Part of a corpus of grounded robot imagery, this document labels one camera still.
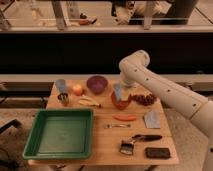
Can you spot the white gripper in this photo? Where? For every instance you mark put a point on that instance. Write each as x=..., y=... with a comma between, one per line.
x=126, y=91

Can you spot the blue-grey sponge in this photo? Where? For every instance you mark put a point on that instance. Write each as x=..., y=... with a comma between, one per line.
x=117, y=91

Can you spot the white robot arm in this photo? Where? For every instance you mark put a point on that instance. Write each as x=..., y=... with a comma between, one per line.
x=193, y=106

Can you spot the orange paper cup bowl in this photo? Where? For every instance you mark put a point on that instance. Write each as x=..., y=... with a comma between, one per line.
x=121, y=105

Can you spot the small metal cup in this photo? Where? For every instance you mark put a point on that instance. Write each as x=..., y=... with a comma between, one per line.
x=63, y=98

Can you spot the blue plastic cup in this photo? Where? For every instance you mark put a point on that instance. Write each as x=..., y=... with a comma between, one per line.
x=61, y=86

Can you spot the bunch of dark grapes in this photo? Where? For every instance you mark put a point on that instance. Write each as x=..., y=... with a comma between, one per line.
x=144, y=100

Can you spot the purple bowl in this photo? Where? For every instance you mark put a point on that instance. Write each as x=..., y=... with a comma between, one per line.
x=97, y=84

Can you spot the orange carrot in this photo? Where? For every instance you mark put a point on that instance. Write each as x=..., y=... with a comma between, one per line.
x=125, y=118

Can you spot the silver fork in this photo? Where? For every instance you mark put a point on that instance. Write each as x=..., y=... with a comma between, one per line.
x=108, y=126

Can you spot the yellow banana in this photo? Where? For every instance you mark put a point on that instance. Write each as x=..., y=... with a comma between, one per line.
x=88, y=102

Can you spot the green plastic tray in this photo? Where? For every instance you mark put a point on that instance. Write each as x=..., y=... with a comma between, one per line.
x=60, y=134

